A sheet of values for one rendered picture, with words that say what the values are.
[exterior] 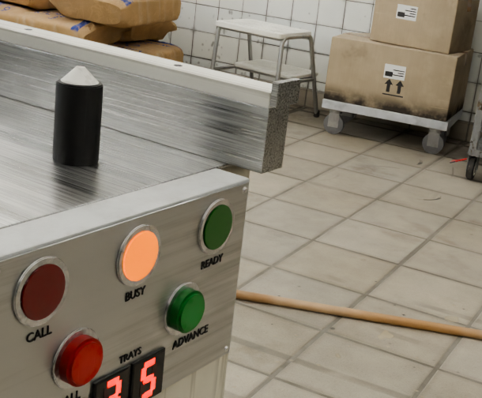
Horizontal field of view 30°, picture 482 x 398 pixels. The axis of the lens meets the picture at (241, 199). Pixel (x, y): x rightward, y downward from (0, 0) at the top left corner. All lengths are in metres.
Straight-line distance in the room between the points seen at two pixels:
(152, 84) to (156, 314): 0.19
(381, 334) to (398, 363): 0.15
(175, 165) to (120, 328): 0.14
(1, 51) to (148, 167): 0.23
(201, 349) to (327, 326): 1.76
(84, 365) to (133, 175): 0.15
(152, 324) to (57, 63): 0.27
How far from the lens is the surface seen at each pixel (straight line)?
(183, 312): 0.60
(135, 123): 0.72
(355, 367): 2.23
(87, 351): 0.54
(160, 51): 4.77
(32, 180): 0.60
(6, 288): 0.49
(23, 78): 0.80
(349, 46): 4.36
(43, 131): 0.72
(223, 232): 0.63
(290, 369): 2.17
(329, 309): 2.46
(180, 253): 0.60
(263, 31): 4.43
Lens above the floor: 1.02
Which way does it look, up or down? 18 degrees down
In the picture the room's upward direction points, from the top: 7 degrees clockwise
